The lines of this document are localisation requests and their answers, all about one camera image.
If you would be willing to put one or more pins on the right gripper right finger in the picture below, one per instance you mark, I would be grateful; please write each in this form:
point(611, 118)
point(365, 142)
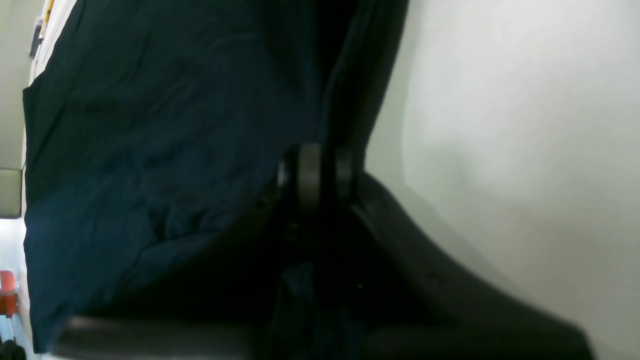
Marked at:
point(418, 303)

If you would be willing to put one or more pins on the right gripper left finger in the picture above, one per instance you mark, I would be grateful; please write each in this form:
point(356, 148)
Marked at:
point(300, 185)

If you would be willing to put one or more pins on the black T-shirt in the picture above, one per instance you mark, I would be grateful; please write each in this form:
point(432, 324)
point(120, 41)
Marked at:
point(156, 122)

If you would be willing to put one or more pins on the orange object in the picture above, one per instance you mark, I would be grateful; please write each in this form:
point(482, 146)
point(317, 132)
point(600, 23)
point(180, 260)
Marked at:
point(8, 294)

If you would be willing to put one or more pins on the yellow handled tool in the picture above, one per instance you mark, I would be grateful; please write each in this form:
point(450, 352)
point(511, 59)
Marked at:
point(46, 11)

